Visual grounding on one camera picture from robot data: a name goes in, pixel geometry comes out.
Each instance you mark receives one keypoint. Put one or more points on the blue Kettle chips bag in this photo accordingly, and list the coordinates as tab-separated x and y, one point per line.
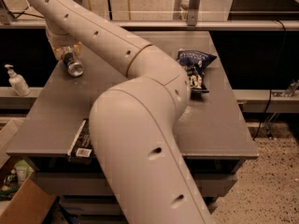
194	63

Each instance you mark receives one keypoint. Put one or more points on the black snack bar wrapper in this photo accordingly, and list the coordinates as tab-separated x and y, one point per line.
81	149

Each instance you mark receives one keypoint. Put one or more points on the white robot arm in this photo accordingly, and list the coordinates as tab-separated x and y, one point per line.
137	125

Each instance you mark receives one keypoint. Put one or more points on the silver blue redbull can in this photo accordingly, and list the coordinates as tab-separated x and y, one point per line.
74	65

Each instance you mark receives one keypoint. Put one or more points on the white pump soap bottle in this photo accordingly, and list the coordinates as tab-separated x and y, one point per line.
17	81

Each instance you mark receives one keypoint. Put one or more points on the brown cardboard box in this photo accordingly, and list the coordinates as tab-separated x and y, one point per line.
30	204

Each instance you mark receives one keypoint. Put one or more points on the metal railing frame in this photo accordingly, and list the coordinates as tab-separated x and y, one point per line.
210	14

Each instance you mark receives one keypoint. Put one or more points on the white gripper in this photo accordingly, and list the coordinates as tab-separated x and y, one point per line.
61	40

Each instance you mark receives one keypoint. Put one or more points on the grey drawer cabinet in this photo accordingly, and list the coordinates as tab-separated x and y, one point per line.
212	137

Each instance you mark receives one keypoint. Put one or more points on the green white bottle in box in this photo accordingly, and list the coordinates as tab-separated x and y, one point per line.
23	169

